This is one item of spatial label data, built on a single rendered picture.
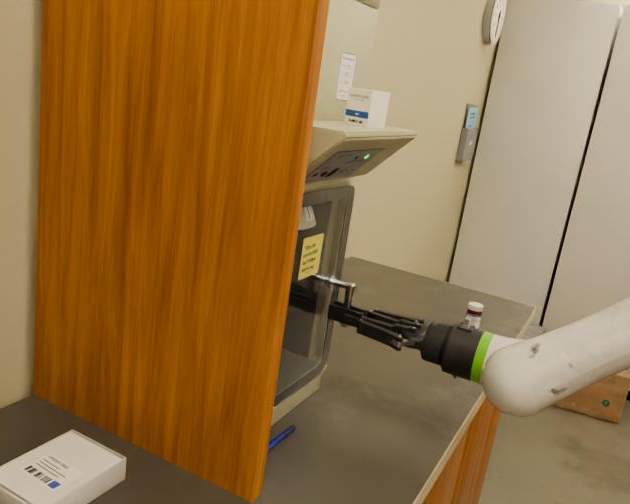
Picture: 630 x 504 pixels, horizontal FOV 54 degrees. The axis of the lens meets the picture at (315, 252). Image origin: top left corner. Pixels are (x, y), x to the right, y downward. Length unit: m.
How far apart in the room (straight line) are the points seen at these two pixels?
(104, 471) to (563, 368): 0.68
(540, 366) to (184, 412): 0.55
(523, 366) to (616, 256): 3.03
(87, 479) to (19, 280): 0.40
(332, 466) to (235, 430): 0.22
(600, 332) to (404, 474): 0.42
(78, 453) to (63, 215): 0.38
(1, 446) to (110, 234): 0.38
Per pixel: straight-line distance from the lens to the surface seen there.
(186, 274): 0.96
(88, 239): 1.09
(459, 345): 1.12
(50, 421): 1.22
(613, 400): 3.84
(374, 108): 1.06
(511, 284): 4.08
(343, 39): 1.10
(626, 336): 0.97
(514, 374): 0.97
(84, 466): 1.03
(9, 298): 1.23
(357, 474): 1.13
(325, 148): 0.90
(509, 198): 4.00
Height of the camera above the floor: 1.58
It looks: 15 degrees down
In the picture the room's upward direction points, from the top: 8 degrees clockwise
